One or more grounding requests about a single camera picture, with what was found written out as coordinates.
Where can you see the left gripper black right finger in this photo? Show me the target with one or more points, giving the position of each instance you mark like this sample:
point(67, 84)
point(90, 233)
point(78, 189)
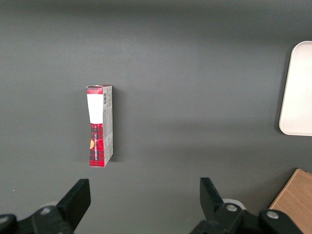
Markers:
point(212, 202)

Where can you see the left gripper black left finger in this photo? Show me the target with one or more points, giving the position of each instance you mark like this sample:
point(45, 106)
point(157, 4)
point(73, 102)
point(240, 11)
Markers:
point(73, 202)

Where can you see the beige rectangular tray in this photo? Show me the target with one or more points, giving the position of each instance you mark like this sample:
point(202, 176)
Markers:
point(298, 90)

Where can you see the red plaid carton box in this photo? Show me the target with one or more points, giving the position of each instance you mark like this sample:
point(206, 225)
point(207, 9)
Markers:
point(97, 122)

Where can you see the wooden drawer cabinet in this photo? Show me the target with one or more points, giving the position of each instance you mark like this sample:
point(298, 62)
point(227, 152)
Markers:
point(296, 197)

